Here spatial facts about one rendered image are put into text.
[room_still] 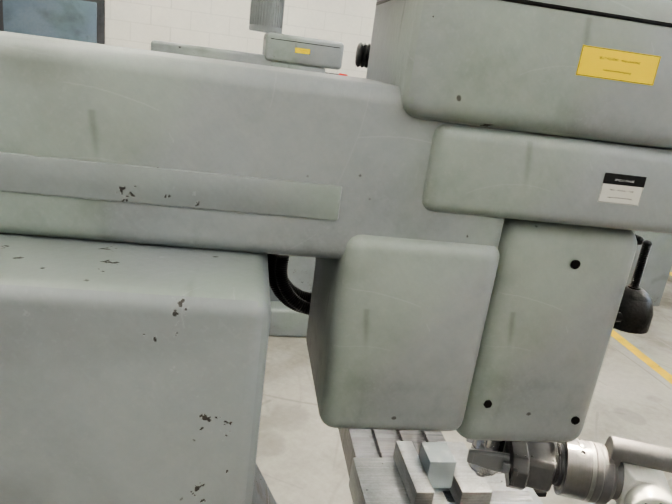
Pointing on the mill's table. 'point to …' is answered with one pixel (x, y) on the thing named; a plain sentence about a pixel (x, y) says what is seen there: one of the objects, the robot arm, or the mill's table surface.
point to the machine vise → (416, 482)
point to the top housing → (532, 65)
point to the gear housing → (549, 179)
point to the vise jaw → (467, 479)
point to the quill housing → (546, 330)
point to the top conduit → (362, 55)
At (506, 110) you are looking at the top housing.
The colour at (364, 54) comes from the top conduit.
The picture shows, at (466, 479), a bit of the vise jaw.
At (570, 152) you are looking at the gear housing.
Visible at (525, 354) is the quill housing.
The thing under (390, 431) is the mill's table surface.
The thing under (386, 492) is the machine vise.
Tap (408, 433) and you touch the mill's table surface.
